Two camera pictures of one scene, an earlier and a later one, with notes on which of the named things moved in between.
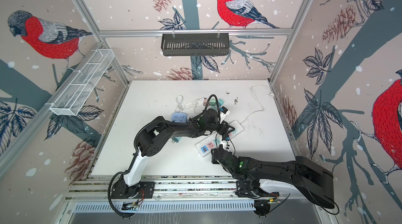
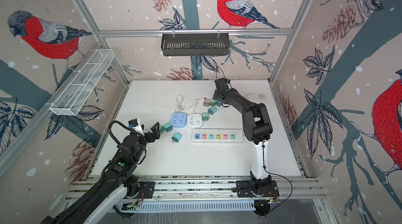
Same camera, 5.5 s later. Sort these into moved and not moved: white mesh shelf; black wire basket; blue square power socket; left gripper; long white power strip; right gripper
Moved: left gripper; right gripper; long white power strip
Not moved: blue square power socket; black wire basket; white mesh shelf
